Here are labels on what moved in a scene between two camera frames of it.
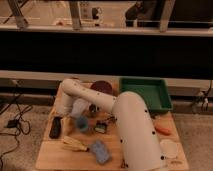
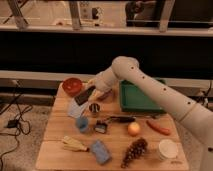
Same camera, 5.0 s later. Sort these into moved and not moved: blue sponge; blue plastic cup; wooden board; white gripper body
Moved: white gripper body
Not moved: blue plastic cup; blue sponge; wooden board
